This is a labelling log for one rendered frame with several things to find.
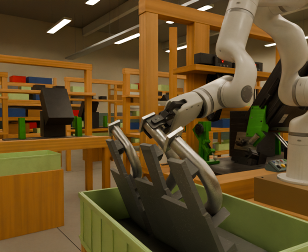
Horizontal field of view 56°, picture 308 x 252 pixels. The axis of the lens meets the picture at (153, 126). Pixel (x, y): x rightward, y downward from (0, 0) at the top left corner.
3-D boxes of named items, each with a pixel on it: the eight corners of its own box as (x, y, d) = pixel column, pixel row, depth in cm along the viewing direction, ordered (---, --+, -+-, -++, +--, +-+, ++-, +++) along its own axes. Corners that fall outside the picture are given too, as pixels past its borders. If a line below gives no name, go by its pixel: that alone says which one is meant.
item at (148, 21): (288, 151, 262) (291, 42, 258) (146, 167, 183) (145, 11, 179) (279, 150, 270) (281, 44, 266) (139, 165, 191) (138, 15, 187)
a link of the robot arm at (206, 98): (188, 103, 90) (181, 107, 88) (197, 82, 83) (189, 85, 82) (207, 121, 87) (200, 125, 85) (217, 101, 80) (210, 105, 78)
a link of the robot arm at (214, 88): (219, 115, 82) (196, 114, 89) (247, 99, 89) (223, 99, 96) (212, 87, 80) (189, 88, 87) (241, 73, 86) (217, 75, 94)
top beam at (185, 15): (291, 42, 258) (291, 32, 258) (145, 11, 179) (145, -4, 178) (282, 44, 266) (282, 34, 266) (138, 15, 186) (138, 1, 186)
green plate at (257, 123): (268, 140, 187) (273, 108, 189) (260, 137, 183) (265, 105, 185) (253, 138, 197) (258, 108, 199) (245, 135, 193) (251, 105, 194)
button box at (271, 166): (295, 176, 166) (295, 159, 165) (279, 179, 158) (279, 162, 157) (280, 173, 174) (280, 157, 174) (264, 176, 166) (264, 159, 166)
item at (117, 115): (187, 146, 1083) (188, 86, 1074) (109, 153, 893) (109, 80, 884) (178, 145, 1127) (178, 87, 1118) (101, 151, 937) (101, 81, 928)
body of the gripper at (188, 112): (184, 107, 89) (156, 121, 83) (194, 83, 81) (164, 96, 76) (200, 124, 86) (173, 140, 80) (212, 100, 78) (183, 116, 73)
